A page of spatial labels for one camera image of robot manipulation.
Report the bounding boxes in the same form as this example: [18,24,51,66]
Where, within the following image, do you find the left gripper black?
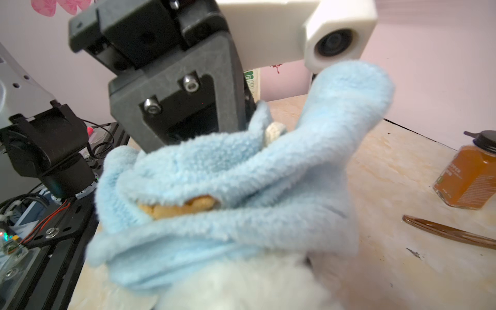
[68,0,256,152]

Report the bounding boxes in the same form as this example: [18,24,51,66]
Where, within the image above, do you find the light blue bear hoodie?
[86,61,395,292]

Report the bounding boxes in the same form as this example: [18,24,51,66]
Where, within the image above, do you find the white teddy bear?
[154,121,357,309]

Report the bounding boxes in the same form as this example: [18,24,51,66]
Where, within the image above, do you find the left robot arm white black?
[1,1,255,200]

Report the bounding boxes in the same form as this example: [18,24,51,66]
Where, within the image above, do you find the white green refill pouch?
[244,68,261,103]

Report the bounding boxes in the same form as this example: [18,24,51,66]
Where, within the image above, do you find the wooden knife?
[402,214,495,250]

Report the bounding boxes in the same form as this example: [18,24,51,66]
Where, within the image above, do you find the amber spice jar black lid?
[433,130,495,210]

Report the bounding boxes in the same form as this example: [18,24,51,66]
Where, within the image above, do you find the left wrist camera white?
[217,0,378,74]

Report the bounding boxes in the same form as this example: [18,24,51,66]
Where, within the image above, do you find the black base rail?
[0,123,129,310]

